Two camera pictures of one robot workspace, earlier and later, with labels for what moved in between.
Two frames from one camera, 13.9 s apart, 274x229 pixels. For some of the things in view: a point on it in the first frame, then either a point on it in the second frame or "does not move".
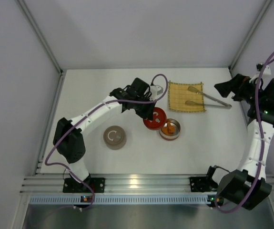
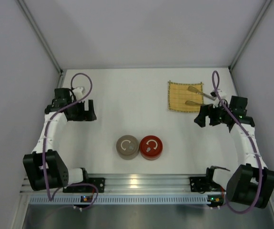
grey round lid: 115,137 → 127,145
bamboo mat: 178,94 does not move
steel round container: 177,133 → 149,158
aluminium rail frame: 48,190 does not move
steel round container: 115,147 → 129,156
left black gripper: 144,111 → 84,114
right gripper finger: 225,88 → 204,111
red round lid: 159,120 → 151,145
